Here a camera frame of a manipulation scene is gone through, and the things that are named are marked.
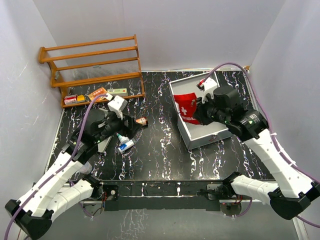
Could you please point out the grey storage box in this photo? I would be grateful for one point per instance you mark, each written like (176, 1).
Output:
(195, 136)

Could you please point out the orange wooden shelf rack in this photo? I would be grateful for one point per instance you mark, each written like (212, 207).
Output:
(93, 62)

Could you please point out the orange patterned box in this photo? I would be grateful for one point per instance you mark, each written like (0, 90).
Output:
(97, 92)

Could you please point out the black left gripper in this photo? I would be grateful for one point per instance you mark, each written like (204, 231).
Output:
(129, 130)

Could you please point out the clear plastic cup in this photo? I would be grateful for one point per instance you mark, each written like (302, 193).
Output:
(86, 168)

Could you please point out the yellow small box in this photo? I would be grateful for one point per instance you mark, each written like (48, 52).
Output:
(80, 99)

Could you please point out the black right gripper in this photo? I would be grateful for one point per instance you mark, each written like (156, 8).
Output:
(200, 109)

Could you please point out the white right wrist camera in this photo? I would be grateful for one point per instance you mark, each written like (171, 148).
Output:
(207, 86)

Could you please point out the white blue bandage roll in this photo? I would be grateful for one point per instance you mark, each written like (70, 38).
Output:
(125, 146)

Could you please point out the red fabric medicine pouch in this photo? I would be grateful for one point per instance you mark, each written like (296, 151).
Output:
(187, 104)

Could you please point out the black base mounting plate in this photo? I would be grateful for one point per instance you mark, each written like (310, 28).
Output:
(162, 195)

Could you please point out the red white medicine box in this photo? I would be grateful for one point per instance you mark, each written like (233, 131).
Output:
(70, 99)

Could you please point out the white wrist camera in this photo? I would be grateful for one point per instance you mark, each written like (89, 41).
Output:
(207, 86)
(117, 106)

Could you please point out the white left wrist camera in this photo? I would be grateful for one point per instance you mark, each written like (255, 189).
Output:
(117, 106)

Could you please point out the white medicine bottle green label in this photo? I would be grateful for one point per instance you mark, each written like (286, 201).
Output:
(122, 139)

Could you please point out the brown bottle orange cap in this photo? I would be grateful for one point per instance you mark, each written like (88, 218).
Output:
(143, 121)

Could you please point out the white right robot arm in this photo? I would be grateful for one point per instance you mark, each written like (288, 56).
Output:
(292, 192)

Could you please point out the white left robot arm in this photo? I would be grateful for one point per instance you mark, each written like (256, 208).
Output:
(36, 210)

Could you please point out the white green medicine box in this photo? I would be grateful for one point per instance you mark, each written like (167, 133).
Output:
(122, 92)

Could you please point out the grey plastic tray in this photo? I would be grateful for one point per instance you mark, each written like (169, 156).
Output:
(102, 146)

